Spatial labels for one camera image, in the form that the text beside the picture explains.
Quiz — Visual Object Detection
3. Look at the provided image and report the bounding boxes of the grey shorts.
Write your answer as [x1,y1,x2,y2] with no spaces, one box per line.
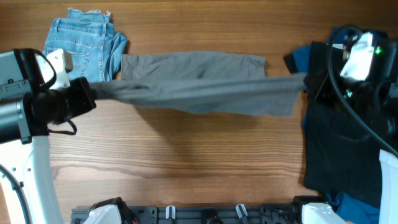
[90,52,306,116]

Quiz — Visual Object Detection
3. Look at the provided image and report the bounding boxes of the teal blue garment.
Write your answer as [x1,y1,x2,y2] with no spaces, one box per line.
[291,27,383,224]

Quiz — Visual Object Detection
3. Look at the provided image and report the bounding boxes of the light blue denim jeans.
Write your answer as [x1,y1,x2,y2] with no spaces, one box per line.
[44,8,127,82]

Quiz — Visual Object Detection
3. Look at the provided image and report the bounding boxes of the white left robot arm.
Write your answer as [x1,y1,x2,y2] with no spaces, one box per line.
[1,49,96,223]

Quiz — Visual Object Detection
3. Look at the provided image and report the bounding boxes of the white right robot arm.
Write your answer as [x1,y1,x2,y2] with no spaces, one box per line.
[294,30,397,223]

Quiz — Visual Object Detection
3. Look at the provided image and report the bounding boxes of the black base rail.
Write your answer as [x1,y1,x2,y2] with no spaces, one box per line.
[70,197,343,224]

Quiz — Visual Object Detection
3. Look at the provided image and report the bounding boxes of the black garment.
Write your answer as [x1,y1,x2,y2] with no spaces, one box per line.
[284,40,383,208]

